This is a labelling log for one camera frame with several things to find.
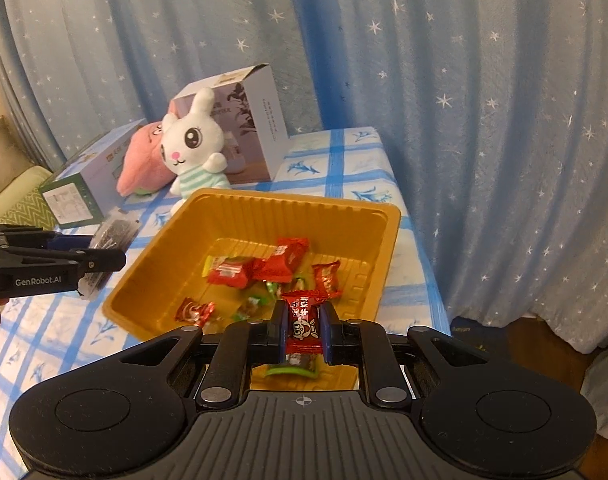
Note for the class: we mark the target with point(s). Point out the green and white box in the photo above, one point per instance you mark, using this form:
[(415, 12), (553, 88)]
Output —
[(84, 185)]

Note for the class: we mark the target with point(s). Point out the small green candy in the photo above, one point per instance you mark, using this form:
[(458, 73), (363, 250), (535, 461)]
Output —
[(249, 306)]

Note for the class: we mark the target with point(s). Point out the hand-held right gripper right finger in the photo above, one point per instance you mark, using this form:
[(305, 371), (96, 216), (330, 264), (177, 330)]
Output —
[(326, 332)]

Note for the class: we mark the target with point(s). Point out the grey cloth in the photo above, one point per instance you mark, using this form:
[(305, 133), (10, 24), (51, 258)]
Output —
[(606, 395)]

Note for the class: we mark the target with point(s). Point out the long green snack packet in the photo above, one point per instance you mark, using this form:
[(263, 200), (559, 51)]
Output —
[(289, 371)]

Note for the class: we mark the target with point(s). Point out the clear packet of dark seeds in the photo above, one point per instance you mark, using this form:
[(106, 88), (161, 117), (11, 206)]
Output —
[(114, 232)]

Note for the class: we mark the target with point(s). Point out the white box with plant print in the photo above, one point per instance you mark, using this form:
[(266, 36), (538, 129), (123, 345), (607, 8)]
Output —
[(264, 125)]

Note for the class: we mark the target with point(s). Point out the small yellow candy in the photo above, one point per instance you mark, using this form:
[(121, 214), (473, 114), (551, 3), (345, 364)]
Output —
[(209, 266)]

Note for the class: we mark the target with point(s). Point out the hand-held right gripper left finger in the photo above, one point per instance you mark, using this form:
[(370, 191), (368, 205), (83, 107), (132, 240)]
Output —
[(279, 332)]

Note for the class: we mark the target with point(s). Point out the pink plush toy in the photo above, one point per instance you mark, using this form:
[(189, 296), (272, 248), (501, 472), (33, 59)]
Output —
[(141, 165)]

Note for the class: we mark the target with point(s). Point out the beige pillow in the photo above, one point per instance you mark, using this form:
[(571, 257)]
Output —
[(1, 160)]

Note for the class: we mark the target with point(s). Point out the white rabbit plush toy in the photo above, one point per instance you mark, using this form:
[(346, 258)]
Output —
[(194, 140)]

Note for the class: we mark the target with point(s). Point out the green chevron cushion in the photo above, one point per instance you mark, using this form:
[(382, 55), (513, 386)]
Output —
[(19, 184)]

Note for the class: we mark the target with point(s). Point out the golden plastic tray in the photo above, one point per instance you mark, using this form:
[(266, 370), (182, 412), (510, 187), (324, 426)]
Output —
[(194, 240)]

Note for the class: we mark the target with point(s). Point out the blue checked tablecloth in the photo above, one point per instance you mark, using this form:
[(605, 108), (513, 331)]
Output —
[(334, 160)]

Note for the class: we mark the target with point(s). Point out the red-brown twist candy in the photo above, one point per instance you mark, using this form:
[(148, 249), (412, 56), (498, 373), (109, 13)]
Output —
[(194, 312)]

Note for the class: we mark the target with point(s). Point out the blue star curtain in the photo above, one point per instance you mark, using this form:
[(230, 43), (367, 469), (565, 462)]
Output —
[(434, 85)]

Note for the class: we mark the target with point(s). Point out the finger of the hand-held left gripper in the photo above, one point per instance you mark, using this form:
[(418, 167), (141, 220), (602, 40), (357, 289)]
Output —
[(69, 241), (99, 260)]

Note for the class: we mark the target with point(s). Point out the red and gold snack packet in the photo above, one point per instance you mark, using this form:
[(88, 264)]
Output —
[(326, 277)]

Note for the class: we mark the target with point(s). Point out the red twist candy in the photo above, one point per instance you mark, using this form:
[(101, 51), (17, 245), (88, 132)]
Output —
[(302, 327)]

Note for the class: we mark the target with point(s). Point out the red square snack packet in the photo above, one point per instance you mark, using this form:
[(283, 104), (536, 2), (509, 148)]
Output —
[(284, 260)]

